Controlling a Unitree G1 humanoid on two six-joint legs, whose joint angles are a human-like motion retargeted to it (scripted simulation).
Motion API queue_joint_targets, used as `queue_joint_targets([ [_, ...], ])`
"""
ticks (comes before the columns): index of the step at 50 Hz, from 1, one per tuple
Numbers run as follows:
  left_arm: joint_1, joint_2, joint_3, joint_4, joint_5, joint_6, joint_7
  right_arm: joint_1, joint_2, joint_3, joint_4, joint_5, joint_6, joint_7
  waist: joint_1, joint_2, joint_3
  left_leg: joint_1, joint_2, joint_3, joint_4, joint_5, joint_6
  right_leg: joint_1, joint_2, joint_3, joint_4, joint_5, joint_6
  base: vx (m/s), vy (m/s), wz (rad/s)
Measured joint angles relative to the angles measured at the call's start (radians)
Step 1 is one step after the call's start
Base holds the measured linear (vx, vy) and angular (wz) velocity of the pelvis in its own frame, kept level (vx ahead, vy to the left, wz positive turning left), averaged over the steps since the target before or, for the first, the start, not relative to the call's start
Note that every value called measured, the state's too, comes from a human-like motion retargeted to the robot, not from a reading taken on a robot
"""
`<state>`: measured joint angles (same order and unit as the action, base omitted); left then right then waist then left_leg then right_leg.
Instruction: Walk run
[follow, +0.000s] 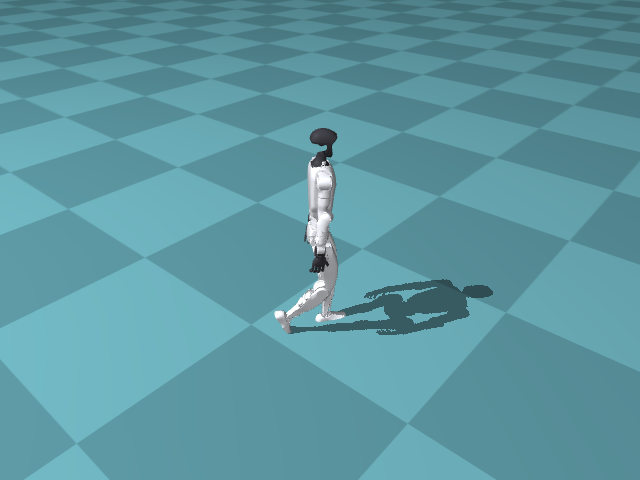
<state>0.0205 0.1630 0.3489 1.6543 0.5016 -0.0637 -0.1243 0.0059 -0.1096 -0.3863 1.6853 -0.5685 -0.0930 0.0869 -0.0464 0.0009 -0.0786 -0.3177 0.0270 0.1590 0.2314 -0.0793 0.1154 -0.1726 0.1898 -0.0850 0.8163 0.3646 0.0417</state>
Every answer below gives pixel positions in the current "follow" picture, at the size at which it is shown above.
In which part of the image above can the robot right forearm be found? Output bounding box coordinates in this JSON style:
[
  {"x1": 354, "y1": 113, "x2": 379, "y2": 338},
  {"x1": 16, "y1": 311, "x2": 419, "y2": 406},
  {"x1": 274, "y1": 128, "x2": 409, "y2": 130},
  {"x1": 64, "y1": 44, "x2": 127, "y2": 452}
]
[{"x1": 315, "y1": 214, "x2": 331, "y2": 254}]

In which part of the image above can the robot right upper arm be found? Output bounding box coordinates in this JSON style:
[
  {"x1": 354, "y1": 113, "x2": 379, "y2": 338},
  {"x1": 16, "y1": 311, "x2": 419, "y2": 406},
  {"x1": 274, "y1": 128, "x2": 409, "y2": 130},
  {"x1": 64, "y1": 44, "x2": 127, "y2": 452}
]
[{"x1": 316, "y1": 172, "x2": 334, "y2": 224}]

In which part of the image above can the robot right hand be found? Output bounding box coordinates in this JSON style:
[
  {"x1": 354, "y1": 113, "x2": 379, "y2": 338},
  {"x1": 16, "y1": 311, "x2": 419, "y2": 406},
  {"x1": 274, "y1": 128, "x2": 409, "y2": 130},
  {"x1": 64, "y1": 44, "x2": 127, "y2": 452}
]
[{"x1": 309, "y1": 246, "x2": 329, "y2": 273}]

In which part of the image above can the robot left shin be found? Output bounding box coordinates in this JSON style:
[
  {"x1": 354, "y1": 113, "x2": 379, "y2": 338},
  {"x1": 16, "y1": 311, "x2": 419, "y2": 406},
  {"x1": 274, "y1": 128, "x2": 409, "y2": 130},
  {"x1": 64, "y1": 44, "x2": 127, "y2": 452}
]
[{"x1": 318, "y1": 278, "x2": 335, "y2": 317}]

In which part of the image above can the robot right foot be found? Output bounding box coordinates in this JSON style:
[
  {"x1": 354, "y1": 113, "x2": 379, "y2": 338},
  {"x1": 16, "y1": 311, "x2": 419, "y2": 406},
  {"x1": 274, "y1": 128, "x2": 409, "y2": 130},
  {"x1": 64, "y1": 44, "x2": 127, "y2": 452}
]
[{"x1": 274, "y1": 310, "x2": 291, "y2": 334}]

